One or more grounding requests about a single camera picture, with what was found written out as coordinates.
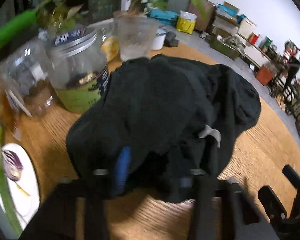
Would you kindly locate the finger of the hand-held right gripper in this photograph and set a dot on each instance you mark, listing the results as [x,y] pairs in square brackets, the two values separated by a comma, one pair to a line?
[272,202]
[293,176]

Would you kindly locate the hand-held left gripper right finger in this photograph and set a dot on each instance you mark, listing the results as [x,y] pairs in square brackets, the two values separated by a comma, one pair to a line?
[186,183]

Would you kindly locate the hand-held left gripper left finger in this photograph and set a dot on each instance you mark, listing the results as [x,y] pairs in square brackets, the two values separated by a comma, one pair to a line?
[122,170]

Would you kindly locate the black garment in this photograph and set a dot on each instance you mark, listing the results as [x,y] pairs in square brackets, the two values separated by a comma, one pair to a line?
[160,105]

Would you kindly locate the white plate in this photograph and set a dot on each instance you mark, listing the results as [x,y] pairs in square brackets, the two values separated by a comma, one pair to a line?
[27,180]

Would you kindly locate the orange crate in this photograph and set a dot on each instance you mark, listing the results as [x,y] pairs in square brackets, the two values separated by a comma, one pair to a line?
[265,75]

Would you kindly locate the purple onion half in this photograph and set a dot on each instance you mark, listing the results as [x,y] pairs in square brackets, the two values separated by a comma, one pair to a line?
[12,165]

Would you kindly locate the clear jar with silver lid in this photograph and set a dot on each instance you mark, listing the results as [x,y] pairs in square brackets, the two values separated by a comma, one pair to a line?
[77,67]

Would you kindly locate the green onion stalk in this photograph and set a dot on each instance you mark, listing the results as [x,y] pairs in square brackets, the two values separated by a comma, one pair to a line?
[5,192]

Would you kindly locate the yellow packet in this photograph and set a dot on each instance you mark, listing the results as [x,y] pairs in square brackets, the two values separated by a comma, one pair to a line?
[110,48]

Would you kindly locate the clear plastic cup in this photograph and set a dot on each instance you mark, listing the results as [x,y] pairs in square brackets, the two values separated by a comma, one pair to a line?
[135,37]

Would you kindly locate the clear plastic jar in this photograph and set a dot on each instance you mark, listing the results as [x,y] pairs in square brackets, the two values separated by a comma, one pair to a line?
[27,72]

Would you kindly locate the dark grey shoe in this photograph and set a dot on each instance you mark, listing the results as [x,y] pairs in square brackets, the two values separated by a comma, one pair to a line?
[171,40]

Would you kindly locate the green crate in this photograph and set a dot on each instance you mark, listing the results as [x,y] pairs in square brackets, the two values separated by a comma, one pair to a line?
[226,46]

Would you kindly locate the cluttered storage shelf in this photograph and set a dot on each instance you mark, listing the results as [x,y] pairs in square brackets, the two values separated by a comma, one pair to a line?
[245,26]

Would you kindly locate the yellow bag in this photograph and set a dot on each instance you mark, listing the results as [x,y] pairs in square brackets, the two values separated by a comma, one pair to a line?
[186,23]

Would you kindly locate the blue bag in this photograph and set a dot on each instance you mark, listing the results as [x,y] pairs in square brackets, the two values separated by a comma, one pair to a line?
[163,15]

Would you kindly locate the brown suitcase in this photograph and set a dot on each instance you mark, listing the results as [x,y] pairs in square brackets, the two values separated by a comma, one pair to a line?
[202,12]

